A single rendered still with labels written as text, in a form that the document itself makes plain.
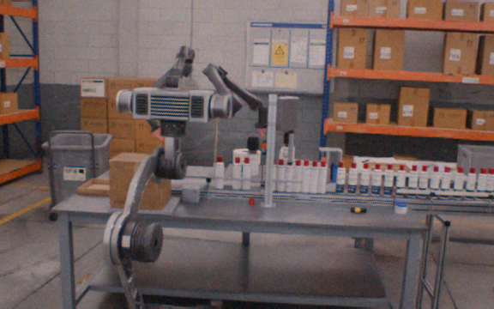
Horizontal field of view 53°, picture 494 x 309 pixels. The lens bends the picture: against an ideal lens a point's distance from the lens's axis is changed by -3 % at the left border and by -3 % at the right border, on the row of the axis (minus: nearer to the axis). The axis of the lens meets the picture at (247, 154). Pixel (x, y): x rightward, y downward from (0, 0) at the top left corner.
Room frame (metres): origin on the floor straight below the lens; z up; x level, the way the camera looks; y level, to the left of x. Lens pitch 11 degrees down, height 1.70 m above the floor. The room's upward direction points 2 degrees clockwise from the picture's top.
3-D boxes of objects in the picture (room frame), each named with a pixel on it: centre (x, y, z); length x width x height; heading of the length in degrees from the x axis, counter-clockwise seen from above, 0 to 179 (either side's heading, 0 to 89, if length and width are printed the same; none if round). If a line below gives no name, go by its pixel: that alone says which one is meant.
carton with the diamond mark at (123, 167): (2.84, 0.60, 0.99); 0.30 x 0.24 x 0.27; 86
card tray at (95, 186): (3.17, 0.89, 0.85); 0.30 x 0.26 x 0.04; 87
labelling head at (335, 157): (3.19, -0.53, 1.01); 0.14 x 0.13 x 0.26; 87
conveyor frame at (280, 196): (3.12, -0.10, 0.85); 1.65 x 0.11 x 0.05; 87
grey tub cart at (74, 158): (5.23, 1.77, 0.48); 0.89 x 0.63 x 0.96; 9
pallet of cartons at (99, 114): (6.77, 1.57, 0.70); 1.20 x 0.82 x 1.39; 86
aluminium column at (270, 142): (2.97, -0.14, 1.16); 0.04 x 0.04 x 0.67; 87
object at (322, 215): (3.31, 0.01, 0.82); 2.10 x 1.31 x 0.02; 87
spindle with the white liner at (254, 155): (3.40, -0.04, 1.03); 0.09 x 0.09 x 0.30
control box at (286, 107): (3.03, -0.21, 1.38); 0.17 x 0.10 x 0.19; 142
